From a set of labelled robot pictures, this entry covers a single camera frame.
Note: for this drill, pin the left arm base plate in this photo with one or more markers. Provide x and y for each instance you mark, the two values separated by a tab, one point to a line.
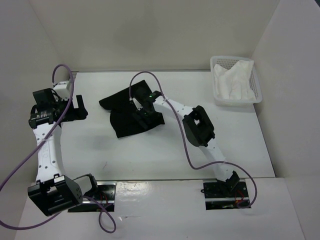
105	195

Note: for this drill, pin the white skirt in basket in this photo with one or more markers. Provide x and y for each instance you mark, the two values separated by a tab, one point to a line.
234	83

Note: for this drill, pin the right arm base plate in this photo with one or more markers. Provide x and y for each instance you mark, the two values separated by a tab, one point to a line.
215	199

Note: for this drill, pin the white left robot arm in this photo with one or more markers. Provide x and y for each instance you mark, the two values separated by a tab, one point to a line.
53	191

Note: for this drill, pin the black skirt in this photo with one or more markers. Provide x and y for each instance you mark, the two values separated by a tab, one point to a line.
121	112

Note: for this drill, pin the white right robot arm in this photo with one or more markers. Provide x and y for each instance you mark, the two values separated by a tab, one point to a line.
197	129

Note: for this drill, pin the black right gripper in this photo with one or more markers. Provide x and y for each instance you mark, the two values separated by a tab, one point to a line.
139	116

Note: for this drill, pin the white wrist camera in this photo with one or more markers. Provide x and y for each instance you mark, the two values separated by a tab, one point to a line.
63	89
136	106

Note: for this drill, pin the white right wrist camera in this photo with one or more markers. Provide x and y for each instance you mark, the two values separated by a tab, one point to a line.
136	106

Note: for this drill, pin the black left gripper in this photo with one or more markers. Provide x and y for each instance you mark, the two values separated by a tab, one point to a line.
78	113

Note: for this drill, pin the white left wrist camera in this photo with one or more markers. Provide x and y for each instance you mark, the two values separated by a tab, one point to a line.
63	89

